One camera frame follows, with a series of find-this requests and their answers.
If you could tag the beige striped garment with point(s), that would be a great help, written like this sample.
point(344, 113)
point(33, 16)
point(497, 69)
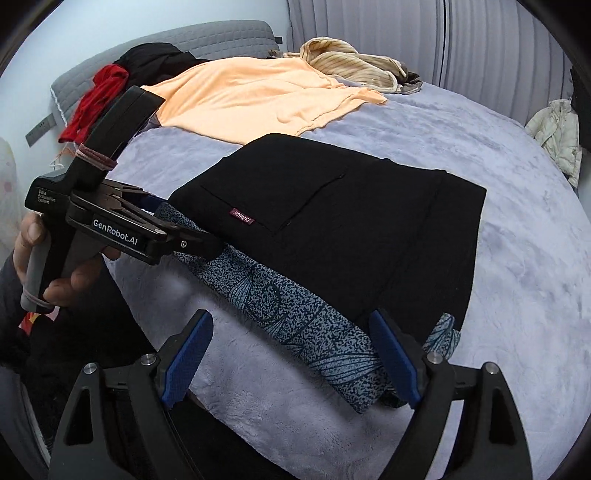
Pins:
point(351, 62)

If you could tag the black garment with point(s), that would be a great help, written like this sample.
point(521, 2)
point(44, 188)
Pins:
point(152, 55)

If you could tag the grey wall switch panel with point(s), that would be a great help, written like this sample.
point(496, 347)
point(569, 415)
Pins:
point(40, 130)

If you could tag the person's left hand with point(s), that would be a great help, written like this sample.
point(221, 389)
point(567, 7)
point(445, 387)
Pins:
point(69, 286)

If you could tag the dark hanging garment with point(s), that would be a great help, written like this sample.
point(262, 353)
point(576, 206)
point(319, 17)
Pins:
point(582, 106)

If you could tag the white puffer jacket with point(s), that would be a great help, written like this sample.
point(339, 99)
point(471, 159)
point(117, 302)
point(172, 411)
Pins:
point(558, 134)

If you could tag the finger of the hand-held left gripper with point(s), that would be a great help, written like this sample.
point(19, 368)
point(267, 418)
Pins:
point(138, 196)
point(198, 243)

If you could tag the black pants with patterned trim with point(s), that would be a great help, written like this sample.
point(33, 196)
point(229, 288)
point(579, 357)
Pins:
point(369, 230)

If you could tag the lavender fleece blanket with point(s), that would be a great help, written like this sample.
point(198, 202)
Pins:
point(508, 277)

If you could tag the grey pleated curtain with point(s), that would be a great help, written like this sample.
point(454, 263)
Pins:
point(485, 46)

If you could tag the red garment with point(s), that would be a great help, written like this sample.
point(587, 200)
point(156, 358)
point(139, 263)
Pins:
point(104, 87)

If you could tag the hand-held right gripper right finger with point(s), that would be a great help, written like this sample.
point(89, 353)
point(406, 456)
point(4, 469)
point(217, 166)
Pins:
point(395, 360)

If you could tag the grey-brown garment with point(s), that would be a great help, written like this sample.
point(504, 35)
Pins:
point(411, 83)

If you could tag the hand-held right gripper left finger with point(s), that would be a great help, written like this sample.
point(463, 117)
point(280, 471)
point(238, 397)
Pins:
point(187, 364)

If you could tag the peach shirt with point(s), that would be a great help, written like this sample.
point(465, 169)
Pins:
point(258, 101)

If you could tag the grey quilted headboard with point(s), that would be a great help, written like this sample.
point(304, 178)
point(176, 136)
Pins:
point(207, 39)

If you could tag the pale spotted cloth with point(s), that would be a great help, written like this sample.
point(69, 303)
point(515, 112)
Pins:
point(10, 194)

